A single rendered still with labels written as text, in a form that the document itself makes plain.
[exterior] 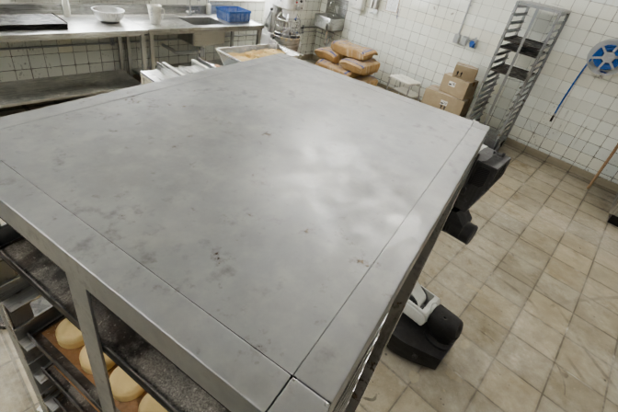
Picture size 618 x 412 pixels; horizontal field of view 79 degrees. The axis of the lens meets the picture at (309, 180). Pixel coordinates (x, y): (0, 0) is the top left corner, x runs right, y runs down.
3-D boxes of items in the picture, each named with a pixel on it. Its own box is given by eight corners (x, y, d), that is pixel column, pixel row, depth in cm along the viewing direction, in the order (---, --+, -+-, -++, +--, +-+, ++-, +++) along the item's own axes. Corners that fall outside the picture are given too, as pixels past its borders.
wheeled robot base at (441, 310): (462, 335, 250) (482, 303, 232) (424, 387, 215) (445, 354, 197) (383, 276, 282) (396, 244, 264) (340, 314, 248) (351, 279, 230)
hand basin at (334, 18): (354, 54, 678) (370, -12, 619) (341, 56, 652) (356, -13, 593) (314, 39, 728) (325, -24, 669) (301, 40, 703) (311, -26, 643)
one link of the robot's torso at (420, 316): (436, 312, 238) (443, 298, 231) (420, 329, 225) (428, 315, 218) (408, 291, 249) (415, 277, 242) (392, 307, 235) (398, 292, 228)
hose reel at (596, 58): (585, 131, 480) (640, 44, 420) (582, 135, 468) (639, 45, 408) (551, 119, 500) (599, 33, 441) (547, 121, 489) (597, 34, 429)
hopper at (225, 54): (214, 68, 259) (214, 48, 251) (275, 61, 296) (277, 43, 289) (240, 83, 244) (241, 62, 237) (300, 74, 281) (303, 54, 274)
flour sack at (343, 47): (326, 50, 612) (328, 40, 603) (340, 47, 642) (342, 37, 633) (364, 63, 581) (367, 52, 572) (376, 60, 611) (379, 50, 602)
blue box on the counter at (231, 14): (228, 22, 507) (229, 11, 500) (214, 17, 521) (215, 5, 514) (251, 21, 535) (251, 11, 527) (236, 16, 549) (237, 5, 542)
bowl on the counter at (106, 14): (100, 25, 399) (98, 13, 392) (87, 17, 415) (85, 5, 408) (131, 25, 421) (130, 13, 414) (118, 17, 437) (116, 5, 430)
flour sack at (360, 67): (359, 76, 571) (361, 65, 562) (337, 68, 589) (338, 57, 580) (381, 70, 622) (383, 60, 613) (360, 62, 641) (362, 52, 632)
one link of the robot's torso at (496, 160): (489, 204, 201) (520, 145, 182) (464, 229, 178) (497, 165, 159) (440, 178, 216) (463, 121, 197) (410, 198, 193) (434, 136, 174)
